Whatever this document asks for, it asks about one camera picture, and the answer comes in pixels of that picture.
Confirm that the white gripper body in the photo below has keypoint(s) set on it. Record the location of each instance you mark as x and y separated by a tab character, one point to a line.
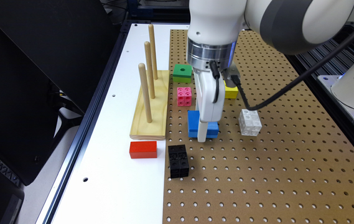
210	95

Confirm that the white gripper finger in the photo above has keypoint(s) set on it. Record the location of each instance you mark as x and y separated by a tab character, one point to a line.
202	131

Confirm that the blue block with hole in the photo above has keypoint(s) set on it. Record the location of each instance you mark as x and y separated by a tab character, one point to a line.
193	121

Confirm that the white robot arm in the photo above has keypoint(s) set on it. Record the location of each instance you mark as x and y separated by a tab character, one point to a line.
289	26

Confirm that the pink interlocking cube block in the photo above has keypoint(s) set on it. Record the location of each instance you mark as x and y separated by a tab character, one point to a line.
184	96

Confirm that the green block with hole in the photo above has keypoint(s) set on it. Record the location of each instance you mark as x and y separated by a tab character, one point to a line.
182	73

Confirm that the yellow block with hole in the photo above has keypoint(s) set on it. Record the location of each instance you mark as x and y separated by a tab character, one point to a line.
231	93

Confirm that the black interlocking cube block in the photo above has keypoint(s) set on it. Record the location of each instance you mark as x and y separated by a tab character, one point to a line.
178	161

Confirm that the white translucent cube block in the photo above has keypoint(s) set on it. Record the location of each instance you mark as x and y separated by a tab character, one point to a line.
249	122

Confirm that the red rectangular block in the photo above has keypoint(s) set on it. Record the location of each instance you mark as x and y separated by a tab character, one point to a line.
143	149

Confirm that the wooden peg base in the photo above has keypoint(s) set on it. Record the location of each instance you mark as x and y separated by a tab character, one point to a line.
140	128

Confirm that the front wooden peg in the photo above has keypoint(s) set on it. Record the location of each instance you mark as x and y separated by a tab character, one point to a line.
145	92

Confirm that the wooden peg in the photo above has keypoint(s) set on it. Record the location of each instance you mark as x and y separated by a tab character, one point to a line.
153	50
145	92
147	48

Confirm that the middle wooden peg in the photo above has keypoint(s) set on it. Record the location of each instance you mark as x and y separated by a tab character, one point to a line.
147	48

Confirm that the rear wooden peg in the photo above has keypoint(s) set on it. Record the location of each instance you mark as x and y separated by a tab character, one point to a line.
153	50

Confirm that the brown pegboard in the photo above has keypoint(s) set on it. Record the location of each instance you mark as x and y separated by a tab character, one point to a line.
298	169

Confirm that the black panel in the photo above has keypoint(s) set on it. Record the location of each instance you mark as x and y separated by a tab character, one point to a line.
46	44

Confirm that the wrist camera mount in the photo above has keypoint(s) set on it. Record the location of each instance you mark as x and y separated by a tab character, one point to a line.
231	76

